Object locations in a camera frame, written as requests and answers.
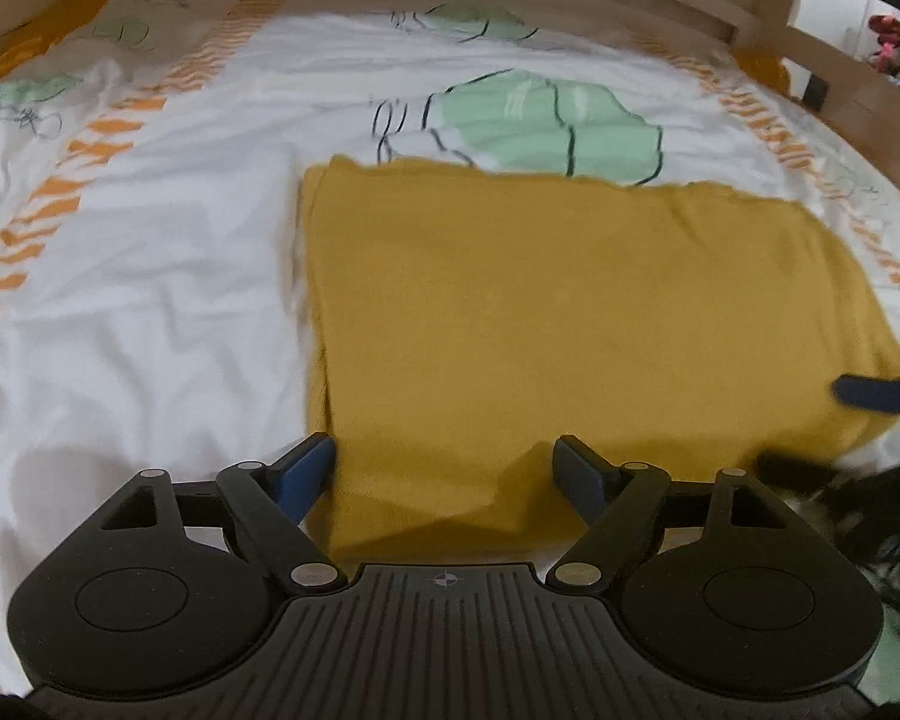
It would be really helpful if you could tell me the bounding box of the mustard yellow knit garment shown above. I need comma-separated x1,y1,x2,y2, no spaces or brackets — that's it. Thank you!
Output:
299,158,900,562

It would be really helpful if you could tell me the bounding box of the orange bed sheet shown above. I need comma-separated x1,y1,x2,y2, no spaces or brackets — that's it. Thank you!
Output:
0,0,109,80

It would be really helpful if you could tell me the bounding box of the white leaf-print duvet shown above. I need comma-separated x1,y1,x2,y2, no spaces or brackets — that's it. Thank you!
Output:
0,0,900,692

